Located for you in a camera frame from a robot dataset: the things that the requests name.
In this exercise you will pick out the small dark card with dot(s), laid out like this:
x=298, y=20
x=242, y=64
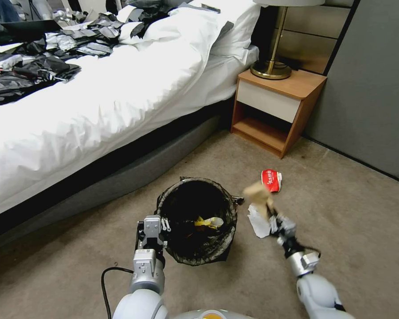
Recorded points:
x=210, y=8

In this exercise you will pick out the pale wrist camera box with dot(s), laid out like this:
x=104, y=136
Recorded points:
x=152, y=227

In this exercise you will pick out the white pillow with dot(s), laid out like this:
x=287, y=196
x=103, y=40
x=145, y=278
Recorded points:
x=236, y=33

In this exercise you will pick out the grey and black cloth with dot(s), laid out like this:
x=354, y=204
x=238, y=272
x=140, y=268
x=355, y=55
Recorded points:
x=143, y=23

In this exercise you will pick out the pile of black silver bags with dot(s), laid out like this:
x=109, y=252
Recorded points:
x=36, y=59

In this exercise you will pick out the grey bed frame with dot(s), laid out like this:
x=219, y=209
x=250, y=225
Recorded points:
x=119, y=176

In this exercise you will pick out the wooden nightstand with white drawer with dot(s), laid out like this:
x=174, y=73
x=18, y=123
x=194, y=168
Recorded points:
x=269, y=99

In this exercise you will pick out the trash bin with black bag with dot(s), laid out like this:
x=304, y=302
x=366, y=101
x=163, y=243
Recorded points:
x=199, y=242

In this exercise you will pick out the white robot front shell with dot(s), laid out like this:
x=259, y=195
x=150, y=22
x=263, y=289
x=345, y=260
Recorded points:
x=212, y=314

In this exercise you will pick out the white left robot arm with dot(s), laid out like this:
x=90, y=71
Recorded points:
x=143, y=299

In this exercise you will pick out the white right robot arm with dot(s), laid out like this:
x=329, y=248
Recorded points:
x=316, y=292

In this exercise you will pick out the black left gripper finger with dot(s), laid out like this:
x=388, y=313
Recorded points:
x=166, y=225
x=139, y=226

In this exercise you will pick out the white bed duvet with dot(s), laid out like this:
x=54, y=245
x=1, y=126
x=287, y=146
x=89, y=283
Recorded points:
x=119, y=99

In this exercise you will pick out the crumpled white paper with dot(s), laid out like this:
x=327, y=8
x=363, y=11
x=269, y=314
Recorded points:
x=259, y=226

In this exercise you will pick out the yellow wrapper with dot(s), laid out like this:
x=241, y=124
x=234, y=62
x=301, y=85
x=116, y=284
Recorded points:
x=202, y=222

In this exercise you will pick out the brass table lamp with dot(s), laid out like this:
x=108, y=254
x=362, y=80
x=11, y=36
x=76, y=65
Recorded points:
x=274, y=50

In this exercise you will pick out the beige padded headboard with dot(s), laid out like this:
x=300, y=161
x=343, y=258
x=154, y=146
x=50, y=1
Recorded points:
x=316, y=36

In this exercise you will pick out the brown paper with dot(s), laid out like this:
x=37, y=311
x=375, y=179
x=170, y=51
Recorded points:
x=257, y=196

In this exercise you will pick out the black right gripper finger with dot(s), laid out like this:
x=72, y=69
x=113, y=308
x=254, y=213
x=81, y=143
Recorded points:
x=287, y=226
x=273, y=214

